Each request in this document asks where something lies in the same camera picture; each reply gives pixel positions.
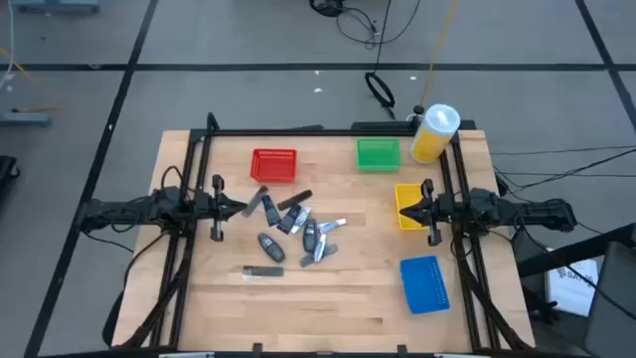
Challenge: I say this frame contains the white toothpaste tube red end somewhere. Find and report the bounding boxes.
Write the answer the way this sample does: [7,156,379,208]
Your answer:
[317,218,348,235]

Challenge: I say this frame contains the crinkled grey packet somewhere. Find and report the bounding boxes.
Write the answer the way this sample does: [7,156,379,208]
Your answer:
[299,243,339,269]

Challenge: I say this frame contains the grey foil sachet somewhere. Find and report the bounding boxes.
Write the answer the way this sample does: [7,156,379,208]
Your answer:
[241,185,269,219]

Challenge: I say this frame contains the dark blue packet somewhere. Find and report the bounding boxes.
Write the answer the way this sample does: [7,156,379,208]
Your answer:
[276,204,303,236]

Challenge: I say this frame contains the black coiled floor cable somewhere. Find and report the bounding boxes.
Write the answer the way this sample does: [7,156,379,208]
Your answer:
[364,0,398,120]

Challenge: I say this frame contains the dark grey squeeze tube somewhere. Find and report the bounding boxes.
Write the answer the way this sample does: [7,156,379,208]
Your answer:
[261,194,282,228]

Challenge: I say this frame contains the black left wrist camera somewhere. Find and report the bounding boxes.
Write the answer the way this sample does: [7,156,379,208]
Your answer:
[194,191,212,220]

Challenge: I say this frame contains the yellow canister white lid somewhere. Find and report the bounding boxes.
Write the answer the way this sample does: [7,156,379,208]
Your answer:
[408,102,462,165]

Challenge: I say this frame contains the black tangled floor cable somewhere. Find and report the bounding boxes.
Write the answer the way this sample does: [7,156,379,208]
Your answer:
[308,0,423,51]

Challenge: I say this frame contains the dark grey oval bottle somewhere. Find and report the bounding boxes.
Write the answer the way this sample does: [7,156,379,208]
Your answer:
[302,218,319,254]
[256,232,287,264]

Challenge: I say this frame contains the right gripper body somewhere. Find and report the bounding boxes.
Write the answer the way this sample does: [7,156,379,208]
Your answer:
[421,179,443,248]

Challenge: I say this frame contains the black comb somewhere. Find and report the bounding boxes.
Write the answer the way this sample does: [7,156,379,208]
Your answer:
[276,189,314,212]

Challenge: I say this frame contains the red plastic basket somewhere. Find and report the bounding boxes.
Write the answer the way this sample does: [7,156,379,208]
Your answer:
[249,147,299,184]

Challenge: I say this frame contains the thin yellow floor cable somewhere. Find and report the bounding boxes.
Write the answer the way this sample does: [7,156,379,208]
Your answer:
[0,47,60,113]

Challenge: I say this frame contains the grey stand base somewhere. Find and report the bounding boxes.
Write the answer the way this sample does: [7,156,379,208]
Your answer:
[9,0,100,15]
[0,111,53,128]

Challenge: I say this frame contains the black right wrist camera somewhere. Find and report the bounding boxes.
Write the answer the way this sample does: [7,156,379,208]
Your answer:
[435,194,456,225]

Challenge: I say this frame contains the white printed box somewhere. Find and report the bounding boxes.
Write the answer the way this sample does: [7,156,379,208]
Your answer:
[545,247,601,318]

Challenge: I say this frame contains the black metal beam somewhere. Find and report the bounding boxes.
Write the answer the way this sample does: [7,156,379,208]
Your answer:
[516,223,636,277]

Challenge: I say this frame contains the green plastic basket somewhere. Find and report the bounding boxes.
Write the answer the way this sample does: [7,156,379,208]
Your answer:
[356,137,402,174]

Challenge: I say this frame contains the white printed tube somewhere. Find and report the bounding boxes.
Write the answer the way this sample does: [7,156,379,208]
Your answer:
[290,206,313,235]

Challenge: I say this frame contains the black aluminium table frame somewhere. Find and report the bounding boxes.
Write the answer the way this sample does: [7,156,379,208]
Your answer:
[101,111,538,358]

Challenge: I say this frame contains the blue plastic basket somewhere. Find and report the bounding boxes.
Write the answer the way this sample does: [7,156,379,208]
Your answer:
[398,255,452,316]

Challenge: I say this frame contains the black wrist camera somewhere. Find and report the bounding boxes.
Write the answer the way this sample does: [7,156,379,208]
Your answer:
[435,194,456,225]
[194,191,212,220]

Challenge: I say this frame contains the yellow plastic basket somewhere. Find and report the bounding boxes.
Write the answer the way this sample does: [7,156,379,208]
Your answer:
[394,183,429,232]

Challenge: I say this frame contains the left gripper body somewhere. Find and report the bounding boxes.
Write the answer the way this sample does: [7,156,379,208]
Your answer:
[210,173,227,244]

